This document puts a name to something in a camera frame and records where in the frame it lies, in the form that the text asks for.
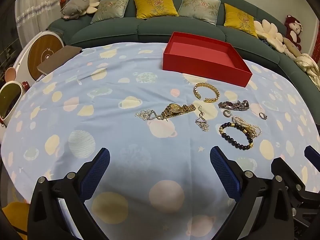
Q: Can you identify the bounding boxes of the silver wristwatch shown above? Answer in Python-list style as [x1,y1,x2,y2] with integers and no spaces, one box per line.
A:
[218,100,250,111]

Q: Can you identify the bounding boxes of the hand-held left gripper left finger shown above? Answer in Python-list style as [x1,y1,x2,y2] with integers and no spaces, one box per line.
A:
[27,147,111,240]

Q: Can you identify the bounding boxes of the red plush monkey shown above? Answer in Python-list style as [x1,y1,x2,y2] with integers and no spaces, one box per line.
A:
[284,15,303,52]

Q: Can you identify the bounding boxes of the black bead bracelet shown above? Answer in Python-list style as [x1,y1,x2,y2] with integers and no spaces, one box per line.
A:
[219,122,255,151]

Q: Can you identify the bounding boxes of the grey embroidered cushion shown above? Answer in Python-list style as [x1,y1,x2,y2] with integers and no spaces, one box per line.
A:
[178,0,221,26]
[90,0,132,24]

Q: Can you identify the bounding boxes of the grey plush pig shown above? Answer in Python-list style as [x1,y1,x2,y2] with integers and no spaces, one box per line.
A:
[60,0,91,20]

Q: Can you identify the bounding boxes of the yellow embroidered cushion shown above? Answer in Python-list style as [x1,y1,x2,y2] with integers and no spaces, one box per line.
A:
[223,3,259,38]
[134,0,179,20]

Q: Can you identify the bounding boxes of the red cardboard box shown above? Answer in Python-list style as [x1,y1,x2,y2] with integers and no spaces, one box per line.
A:
[162,32,253,88]

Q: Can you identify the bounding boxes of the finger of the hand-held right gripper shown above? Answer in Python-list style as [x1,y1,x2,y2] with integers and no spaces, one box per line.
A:
[271,157,320,193]
[304,145,320,170]

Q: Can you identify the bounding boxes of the white curtain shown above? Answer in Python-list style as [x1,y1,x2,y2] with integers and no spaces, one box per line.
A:
[15,0,68,48]

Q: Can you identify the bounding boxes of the blue planet print tablecloth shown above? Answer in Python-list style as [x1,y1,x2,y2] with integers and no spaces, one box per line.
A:
[0,41,320,240]

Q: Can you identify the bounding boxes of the white device with pink ears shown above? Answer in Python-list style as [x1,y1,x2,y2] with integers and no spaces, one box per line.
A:
[0,67,25,125]

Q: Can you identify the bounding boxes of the brown notebook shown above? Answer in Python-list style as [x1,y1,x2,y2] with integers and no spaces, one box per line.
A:
[37,45,83,77]

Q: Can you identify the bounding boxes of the white appliance with wooden disc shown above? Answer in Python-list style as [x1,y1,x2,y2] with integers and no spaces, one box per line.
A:
[14,31,64,83]

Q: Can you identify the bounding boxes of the white pearl bracelet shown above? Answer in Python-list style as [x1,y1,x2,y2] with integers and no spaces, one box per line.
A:
[232,115,262,138]

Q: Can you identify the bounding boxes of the yellow object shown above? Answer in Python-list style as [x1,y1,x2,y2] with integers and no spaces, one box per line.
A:
[0,201,32,240]

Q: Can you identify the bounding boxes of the gold chain bangle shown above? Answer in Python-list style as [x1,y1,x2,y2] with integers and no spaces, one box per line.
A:
[194,82,220,103]

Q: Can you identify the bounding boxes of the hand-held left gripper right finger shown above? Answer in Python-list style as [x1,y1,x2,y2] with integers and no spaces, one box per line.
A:
[209,146,296,240]

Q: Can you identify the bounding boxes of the gold wristwatch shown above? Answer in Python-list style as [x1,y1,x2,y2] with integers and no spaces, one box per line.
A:
[160,103,197,120]

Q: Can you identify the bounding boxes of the green sofa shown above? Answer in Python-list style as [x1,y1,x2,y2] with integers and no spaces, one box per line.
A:
[46,0,320,90]

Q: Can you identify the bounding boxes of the cream blanket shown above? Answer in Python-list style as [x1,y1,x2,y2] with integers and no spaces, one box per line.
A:
[294,53,320,90]

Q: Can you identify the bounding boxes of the beige plush toy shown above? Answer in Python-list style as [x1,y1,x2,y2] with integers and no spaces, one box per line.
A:
[282,39,303,58]

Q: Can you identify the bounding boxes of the white flower cushion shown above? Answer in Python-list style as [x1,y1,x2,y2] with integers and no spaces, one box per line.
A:
[254,19,285,53]

